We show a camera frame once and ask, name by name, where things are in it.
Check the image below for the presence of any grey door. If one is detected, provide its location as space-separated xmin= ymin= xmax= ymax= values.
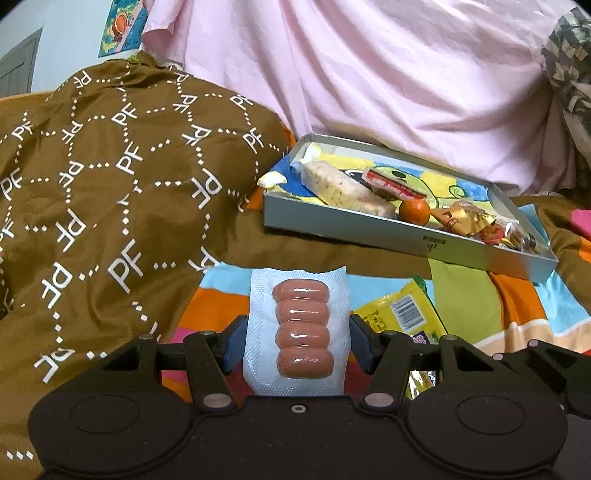
xmin=0 ymin=28 xmax=43 ymax=99

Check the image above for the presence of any gold foil snack packet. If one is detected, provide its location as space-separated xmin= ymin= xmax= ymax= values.
xmin=431 ymin=203 xmax=502 ymax=241

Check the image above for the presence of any colourful cartoon bedsheet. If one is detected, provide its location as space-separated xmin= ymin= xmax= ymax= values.
xmin=157 ymin=194 xmax=591 ymax=480

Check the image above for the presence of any yellow green snack packet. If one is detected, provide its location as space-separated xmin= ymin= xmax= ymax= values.
xmin=353 ymin=276 xmax=448 ymax=347

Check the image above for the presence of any pink sheet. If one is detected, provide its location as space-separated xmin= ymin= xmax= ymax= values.
xmin=141 ymin=0 xmax=591 ymax=197

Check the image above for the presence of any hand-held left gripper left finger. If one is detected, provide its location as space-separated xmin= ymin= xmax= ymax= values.
xmin=99 ymin=314 xmax=250 ymax=414

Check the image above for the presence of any sausage packet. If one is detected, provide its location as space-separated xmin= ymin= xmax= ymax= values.
xmin=242 ymin=265 xmax=352 ymax=398

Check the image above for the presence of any rice cracker bar packet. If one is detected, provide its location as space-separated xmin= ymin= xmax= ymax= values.
xmin=301 ymin=159 xmax=398 ymax=220

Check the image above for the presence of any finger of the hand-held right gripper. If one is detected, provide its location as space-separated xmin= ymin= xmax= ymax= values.
xmin=492 ymin=339 xmax=583 ymax=402

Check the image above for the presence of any clear quail egg packet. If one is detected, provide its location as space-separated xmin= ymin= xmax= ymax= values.
xmin=496 ymin=219 xmax=550 ymax=254

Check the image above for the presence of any grey tray with cartoon drawing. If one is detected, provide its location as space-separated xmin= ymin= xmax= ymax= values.
xmin=262 ymin=133 xmax=559 ymax=283

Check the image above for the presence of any orange mandarin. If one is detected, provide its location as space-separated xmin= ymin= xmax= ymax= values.
xmin=398 ymin=198 xmax=431 ymax=227

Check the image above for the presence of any red snack packet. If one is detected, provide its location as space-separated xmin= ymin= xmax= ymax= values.
xmin=362 ymin=166 xmax=428 ymax=201

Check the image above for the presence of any brown patterned blanket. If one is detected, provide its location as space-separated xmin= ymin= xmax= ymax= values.
xmin=0 ymin=50 xmax=296 ymax=480

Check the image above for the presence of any cartoon wall poster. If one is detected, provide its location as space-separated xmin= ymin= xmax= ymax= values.
xmin=98 ymin=0 xmax=151 ymax=58

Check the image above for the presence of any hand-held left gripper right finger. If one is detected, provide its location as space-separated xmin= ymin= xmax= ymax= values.
xmin=348 ymin=314 xmax=502 ymax=411

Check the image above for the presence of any plastic bag of clothes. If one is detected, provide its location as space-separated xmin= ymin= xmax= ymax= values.
xmin=540 ymin=7 xmax=591 ymax=139

